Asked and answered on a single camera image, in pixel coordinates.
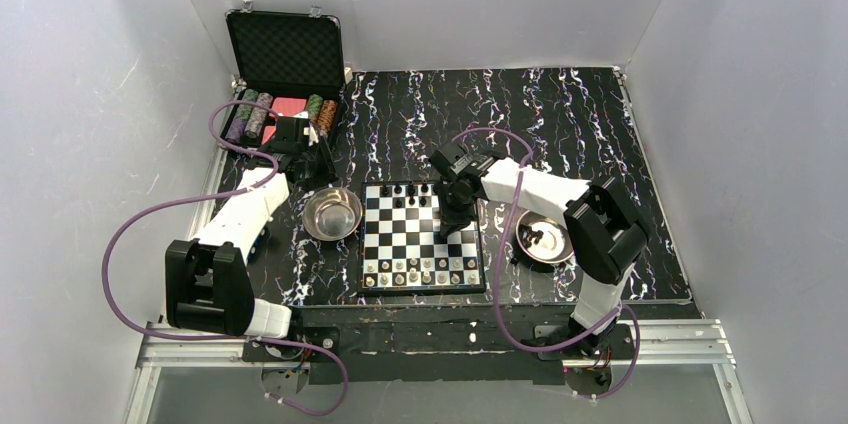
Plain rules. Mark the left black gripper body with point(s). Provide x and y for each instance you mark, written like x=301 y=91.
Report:
x=309 y=165

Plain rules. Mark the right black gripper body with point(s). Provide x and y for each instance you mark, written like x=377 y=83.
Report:
x=453 y=210

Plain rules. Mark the black and white chessboard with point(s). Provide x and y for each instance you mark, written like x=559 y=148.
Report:
x=402 y=250

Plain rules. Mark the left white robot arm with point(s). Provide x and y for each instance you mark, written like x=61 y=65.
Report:
x=207 y=284

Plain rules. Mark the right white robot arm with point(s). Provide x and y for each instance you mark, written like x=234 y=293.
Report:
x=606 y=229

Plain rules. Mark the black chess pieces in bowl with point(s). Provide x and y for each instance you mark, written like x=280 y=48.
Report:
x=528 y=236

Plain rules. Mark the steel bowl with chess pieces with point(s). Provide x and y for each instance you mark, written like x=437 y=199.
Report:
x=555 y=248

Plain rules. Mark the small steel bowl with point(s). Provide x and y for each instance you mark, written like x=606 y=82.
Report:
x=332 y=214

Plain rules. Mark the black poker chip case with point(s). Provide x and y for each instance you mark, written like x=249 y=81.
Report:
x=290 y=55

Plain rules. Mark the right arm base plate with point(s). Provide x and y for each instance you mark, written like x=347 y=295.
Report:
x=616 y=342

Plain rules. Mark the aluminium frame rail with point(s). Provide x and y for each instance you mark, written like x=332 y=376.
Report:
x=439 y=338

